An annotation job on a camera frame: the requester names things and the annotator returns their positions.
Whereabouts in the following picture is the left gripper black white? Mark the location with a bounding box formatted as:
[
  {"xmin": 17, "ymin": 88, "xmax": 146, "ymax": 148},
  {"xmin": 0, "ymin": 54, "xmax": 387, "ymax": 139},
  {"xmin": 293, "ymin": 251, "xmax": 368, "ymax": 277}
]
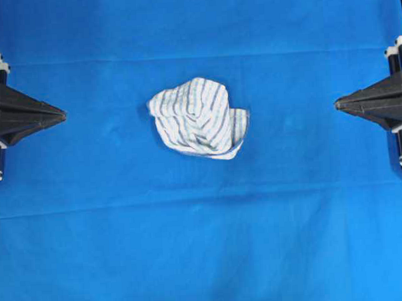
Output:
[{"xmin": 0, "ymin": 53, "xmax": 66, "ymax": 181}]

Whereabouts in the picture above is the white blue striped towel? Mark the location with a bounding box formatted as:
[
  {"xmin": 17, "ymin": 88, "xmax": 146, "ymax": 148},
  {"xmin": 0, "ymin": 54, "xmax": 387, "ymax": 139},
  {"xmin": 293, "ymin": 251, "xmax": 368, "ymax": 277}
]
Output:
[{"xmin": 147, "ymin": 77, "xmax": 250, "ymax": 160}]

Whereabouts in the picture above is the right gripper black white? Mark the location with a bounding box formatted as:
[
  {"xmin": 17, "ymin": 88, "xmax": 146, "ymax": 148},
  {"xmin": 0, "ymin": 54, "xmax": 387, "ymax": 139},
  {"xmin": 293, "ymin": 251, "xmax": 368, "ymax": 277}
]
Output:
[{"xmin": 335, "ymin": 36, "xmax": 402, "ymax": 168}]

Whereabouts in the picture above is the blue table cloth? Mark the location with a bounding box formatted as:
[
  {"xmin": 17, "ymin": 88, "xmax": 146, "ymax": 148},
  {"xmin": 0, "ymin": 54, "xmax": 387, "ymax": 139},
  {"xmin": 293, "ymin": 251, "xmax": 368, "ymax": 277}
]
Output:
[{"xmin": 0, "ymin": 0, "xmax": 402, "ymax": 301}]

